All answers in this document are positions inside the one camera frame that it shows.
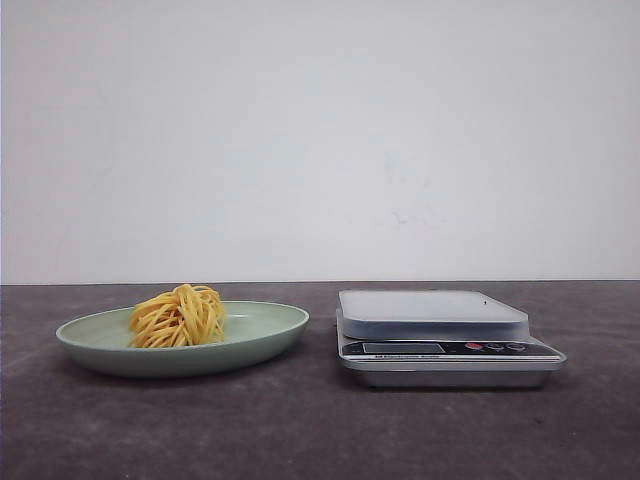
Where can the pale green oval plate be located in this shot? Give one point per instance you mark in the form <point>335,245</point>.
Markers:
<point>255,331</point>

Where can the yellow vermicelli noodle bundle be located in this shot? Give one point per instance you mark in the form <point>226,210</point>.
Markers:
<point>185,316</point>

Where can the silver digital kitchen scale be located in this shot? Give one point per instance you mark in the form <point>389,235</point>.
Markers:
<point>439,339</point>

